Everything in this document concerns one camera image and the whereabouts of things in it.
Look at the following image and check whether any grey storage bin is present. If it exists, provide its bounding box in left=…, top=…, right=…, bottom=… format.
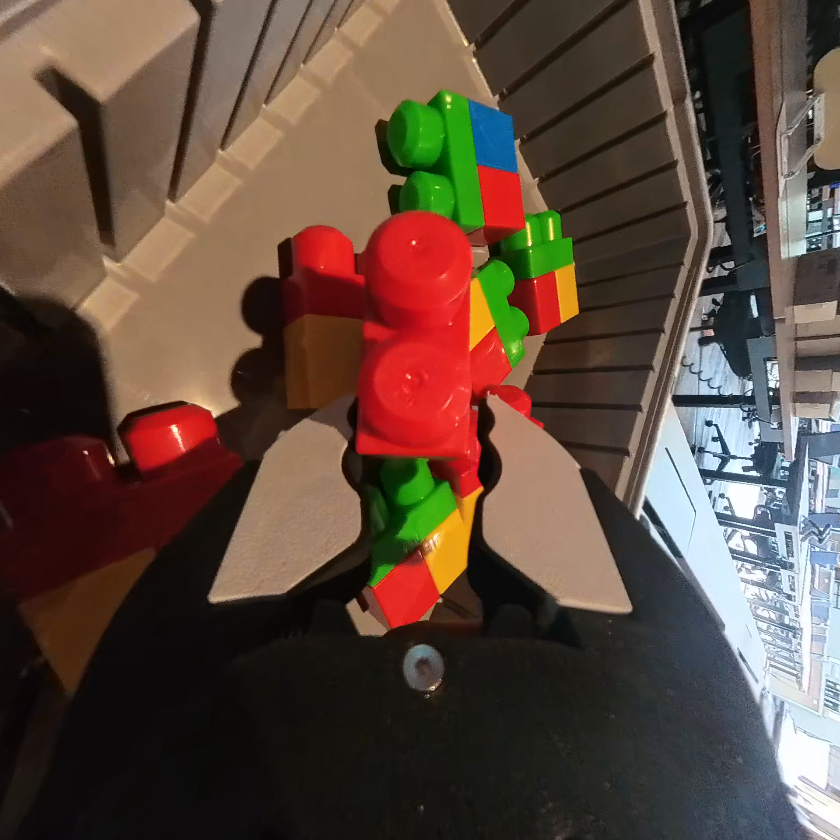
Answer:
left=0, top=0, right=715, bottom=519

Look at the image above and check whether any pile of colourful block bridges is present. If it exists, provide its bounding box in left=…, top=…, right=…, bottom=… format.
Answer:
left=0, top=88, right=581, bottom=693

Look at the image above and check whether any red two-stud mega block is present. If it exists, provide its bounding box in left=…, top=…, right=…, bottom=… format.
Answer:
left=354, top=210, right=475, bottom=458

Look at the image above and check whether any stack of cardboard boxes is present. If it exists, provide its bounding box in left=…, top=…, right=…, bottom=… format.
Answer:
left=787, top=249, right=840, bottom=421

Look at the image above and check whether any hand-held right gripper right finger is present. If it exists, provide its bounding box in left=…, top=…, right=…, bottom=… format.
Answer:
left=472, top=394, right=634, bottom=616

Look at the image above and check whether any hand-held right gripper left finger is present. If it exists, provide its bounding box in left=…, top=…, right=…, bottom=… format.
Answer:
left=207, top=394, right=371, bottom=605

